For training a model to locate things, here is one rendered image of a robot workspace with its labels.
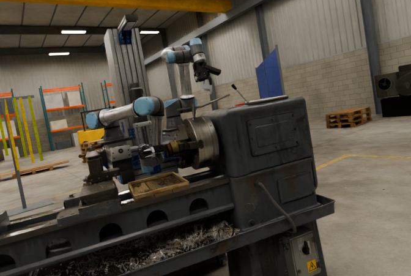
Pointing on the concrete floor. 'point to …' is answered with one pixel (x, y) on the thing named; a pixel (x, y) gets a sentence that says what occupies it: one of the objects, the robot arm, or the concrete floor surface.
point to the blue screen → (270, 76)
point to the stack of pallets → (87, 148)
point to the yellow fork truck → (86, 136)
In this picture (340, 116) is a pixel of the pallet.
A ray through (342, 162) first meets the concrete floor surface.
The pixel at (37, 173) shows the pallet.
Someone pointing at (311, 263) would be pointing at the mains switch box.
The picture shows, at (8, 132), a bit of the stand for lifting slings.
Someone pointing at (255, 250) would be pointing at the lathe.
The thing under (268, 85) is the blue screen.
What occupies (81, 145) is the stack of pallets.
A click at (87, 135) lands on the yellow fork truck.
